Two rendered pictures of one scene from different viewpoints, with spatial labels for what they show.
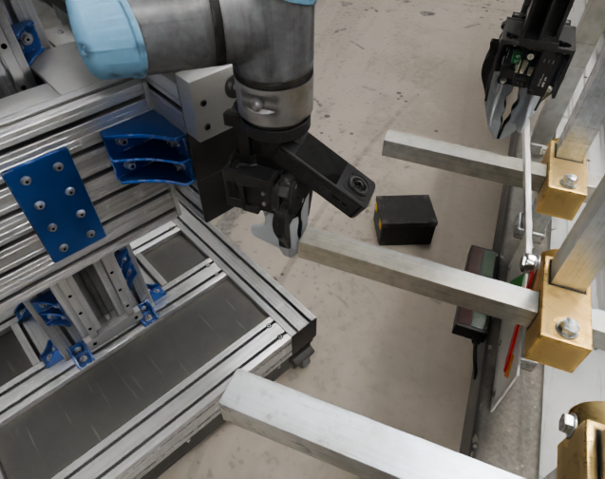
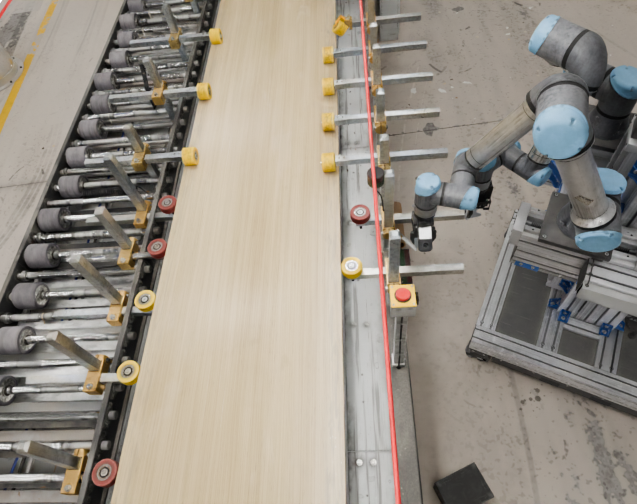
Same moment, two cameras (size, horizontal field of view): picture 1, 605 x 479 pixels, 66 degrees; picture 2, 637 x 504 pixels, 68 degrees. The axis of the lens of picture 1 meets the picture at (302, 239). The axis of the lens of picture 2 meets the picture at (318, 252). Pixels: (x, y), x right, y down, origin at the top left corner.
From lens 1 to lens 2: 1.94 m
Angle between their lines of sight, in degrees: 76
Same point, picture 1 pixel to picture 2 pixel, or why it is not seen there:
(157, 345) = (536, 297)
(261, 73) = not seen: hidden behind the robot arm
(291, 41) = not seen: hidden behind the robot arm
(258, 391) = (442, 151)
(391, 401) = (414, 351)
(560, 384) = (368, 263)
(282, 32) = not seen: hidden behind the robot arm
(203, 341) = (517, 307)
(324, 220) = (526, 480)
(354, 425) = (424, 152)
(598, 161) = (357, 403)
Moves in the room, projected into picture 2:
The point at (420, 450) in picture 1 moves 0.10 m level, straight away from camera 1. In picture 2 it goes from (413, 153) to (409, 171)
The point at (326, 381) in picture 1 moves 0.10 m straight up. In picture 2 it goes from (451, 348) to (453, 340)
